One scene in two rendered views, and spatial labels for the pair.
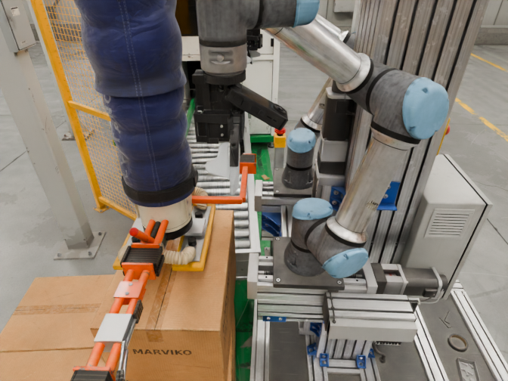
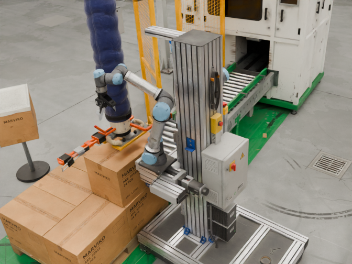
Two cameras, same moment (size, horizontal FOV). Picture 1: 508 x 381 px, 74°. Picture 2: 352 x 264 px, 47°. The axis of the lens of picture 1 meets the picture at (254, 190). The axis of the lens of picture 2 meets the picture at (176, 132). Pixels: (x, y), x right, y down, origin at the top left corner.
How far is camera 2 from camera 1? 248 cm
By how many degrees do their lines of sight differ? 32
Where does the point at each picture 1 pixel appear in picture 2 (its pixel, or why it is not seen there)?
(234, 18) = (99, 83)
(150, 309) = (102, 158)
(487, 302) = not seen: outside the picture
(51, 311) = not seen: hidden behind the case
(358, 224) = (150, 144)
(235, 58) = (100, 89)
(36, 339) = (78, 164)
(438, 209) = (204, 156)
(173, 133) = (116, 98)
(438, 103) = (161, 111)
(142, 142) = not seen: hidden behind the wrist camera
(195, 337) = (110, 172)
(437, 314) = (272, 245)
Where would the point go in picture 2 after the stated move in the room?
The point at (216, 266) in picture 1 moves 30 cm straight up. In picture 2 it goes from (134, 154) to (129, 125)
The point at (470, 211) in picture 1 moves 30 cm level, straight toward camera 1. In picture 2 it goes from (216, 161) to (176, 170)
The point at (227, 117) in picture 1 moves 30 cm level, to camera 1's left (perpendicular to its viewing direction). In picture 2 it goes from (100, 101) to (72, 91)
